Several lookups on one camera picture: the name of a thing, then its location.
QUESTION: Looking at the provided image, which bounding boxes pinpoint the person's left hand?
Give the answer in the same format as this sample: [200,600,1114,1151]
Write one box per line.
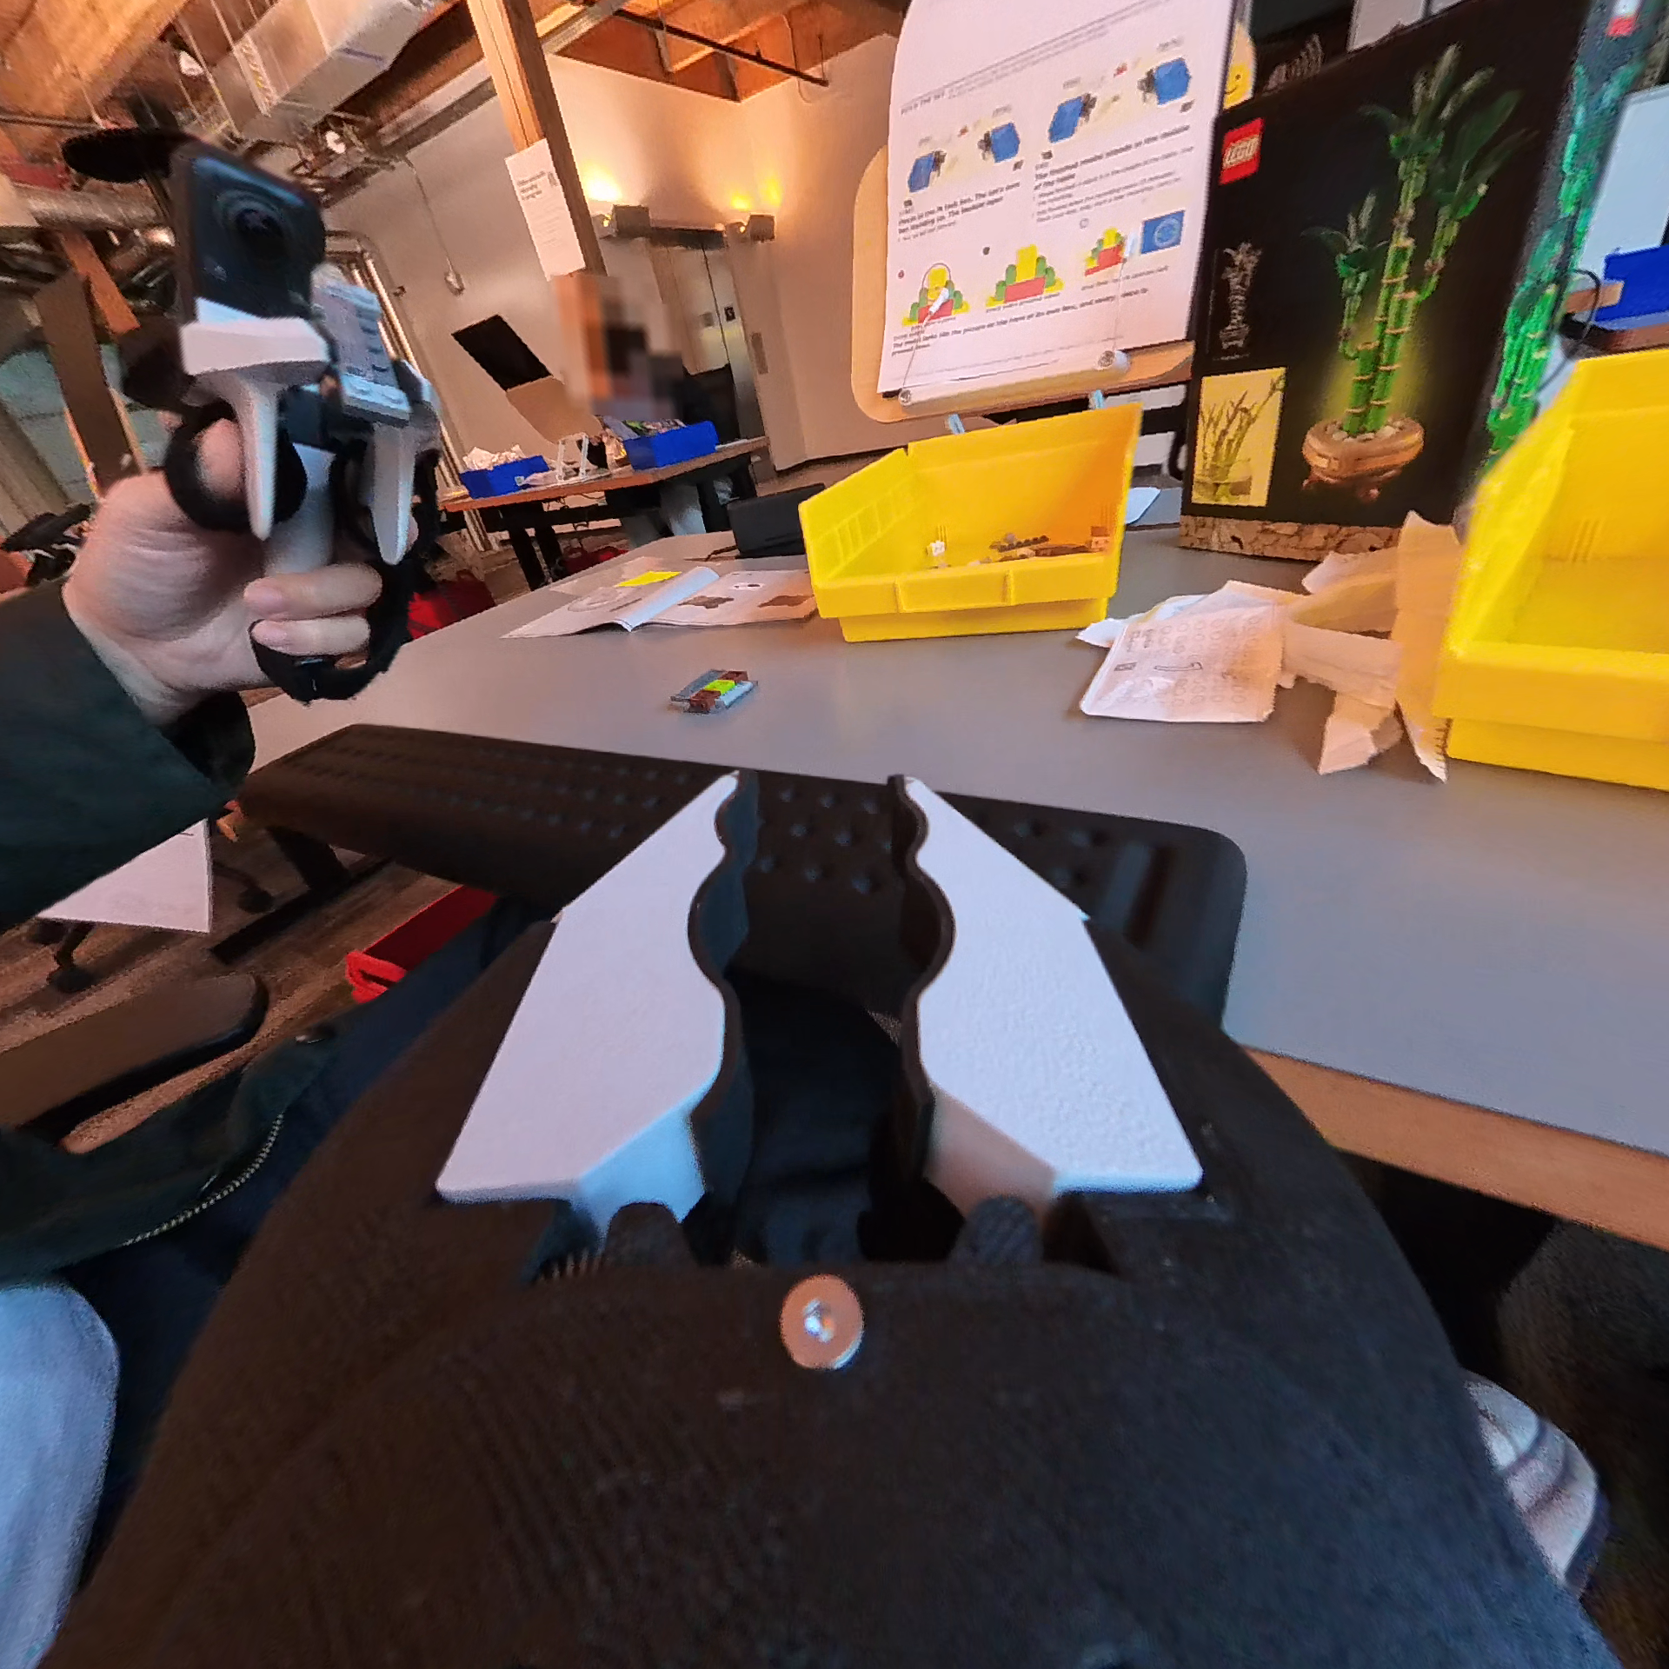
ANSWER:
[63,416,420,724]

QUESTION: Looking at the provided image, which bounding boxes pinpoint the person's left forearm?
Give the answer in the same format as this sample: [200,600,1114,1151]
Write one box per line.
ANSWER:
[0,582,253,930]

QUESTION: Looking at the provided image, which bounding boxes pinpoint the person's jeans leg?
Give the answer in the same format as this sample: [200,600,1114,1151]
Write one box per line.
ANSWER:
[0,1286,120,1669]

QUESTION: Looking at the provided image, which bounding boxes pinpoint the crumpled white paper bag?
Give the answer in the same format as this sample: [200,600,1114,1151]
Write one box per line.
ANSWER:
[1283,514,1470,782]

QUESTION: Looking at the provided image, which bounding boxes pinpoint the wooden background table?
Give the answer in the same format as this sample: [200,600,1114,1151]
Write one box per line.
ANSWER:
[439,435,772,588]

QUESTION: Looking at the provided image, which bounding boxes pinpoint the printed instruction sheet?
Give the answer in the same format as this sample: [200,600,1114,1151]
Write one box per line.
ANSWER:
[876,0,1234,400]

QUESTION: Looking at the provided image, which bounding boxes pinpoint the loose toy bricks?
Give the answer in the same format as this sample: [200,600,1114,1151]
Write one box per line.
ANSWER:
[930,527,1114,566]

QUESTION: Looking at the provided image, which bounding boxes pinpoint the wooden column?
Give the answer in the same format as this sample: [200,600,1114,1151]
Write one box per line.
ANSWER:
[467,0,609,279]

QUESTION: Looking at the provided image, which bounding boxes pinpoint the white paper sheet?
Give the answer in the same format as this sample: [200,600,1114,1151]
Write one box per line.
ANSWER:
[38,821,213,933]

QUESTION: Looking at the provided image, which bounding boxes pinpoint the open instruction booklet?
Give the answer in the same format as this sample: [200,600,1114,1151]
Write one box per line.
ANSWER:
[500,562,819,641]

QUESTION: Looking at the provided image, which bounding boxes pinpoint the yellow plastic bin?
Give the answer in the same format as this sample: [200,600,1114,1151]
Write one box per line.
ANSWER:
[797,407,1143,641]
[1431,351,1669,795]

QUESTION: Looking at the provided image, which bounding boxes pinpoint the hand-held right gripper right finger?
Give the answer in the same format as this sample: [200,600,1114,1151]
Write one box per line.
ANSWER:
[889,778,1204,1219]

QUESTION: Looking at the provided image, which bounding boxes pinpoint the black perforated pad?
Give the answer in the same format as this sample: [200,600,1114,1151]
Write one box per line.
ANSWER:
[245,724,1245,1029]

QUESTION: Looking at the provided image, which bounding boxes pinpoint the paper notice on column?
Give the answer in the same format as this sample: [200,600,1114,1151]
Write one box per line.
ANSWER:
[503,141,585,279]

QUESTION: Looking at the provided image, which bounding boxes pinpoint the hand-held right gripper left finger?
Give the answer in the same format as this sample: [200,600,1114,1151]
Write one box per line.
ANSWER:
[436,772,760,1238]

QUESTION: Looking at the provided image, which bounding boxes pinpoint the red plastic bin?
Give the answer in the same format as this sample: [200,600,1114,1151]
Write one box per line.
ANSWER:
[343,885,503,1007]

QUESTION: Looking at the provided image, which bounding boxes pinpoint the grey desk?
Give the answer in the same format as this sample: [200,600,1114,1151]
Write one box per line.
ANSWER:
[246,521,1669,1255]

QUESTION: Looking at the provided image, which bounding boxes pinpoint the white printed paper bag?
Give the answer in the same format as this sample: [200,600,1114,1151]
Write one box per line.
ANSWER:
[1077,596,1292,724]

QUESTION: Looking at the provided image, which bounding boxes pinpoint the person's dark jacket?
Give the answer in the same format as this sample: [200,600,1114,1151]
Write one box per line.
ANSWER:
[0,901,550,1293]

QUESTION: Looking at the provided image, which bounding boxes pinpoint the black bamboo toy brick box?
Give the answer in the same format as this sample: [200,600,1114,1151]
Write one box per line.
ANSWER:
[1178,0,1596,562]

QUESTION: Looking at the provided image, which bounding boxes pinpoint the green plant box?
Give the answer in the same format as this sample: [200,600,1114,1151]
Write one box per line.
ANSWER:
[1487,52,1637,459]

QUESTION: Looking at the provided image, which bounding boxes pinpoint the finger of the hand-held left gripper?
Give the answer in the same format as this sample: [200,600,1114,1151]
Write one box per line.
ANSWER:
[340,372,442,566]
[178,315,328,538]

